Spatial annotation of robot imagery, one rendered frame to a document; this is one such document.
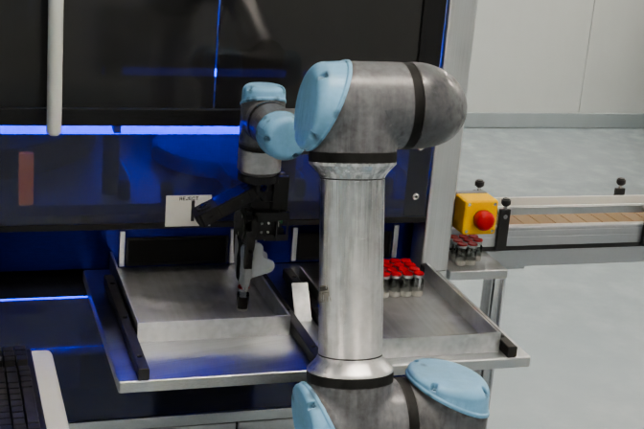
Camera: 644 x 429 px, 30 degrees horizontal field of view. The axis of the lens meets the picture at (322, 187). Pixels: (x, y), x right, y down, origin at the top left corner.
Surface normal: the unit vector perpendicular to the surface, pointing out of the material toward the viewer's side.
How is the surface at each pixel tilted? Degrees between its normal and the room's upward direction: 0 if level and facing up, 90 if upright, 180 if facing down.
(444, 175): 90
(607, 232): 90
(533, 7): 90
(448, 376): 7
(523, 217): 0
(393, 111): 82
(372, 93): 62
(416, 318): 0
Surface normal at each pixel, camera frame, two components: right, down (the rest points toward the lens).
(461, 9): 0.30, 0.30
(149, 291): 0.08, -0.95
